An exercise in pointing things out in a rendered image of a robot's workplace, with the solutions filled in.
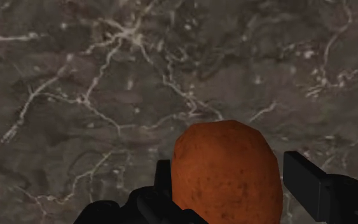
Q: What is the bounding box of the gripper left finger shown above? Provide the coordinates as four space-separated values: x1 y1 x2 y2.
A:
73 159 209 224

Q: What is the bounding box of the orange-brown potato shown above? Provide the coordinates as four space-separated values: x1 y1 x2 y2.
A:
170 119 284 224

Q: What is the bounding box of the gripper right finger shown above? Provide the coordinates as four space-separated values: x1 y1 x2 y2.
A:
282 151 358 224

